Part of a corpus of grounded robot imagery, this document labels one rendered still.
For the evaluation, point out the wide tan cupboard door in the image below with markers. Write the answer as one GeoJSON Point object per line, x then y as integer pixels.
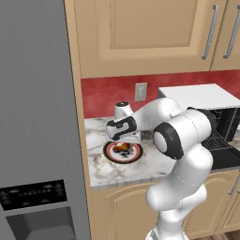
{"type": "Point", "coordinates": [146, 34]}

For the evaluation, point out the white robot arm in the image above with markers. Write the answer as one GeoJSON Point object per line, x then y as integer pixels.
{"type": "Point", "coordinates": [184, 146]}

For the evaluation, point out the white wall socket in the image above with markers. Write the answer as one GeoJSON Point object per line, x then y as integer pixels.
{"type": "Point", "coordinates": [141, 91]}

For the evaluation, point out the narrow tan cupboard door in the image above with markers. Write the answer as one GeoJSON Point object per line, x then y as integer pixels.
{"type": "Point", "coordinates": [229, 62]}

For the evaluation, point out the grey fridge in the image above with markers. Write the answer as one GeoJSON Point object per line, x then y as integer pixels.
{"type": "Point", "coordinates": [37, 118]}

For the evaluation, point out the red rimmed round plate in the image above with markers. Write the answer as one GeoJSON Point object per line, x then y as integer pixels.
{"type": "Point", "coordinates": [136, 152]}

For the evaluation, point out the brown chicken drumstick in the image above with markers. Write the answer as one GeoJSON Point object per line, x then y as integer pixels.
{"type": "Point", "coordinates": [122, 146]}

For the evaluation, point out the tan arched base cupboard door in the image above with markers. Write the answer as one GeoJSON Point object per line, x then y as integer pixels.
{"type": "Point", "coordinates": [125, 212]}
{"type": "Point", "coordinates": [232, 215]}

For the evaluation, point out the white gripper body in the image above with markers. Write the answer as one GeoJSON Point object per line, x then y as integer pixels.
{"type": "Point", "coordinates": [129, 138]}

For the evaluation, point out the black toaster oven door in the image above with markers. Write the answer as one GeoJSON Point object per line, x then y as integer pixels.
{"type": "Point", "coordinates": [225, 157]}

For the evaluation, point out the white toaster oven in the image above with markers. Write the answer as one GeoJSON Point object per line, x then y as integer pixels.
{"type": "Point", "coordinates": [200, 95]}

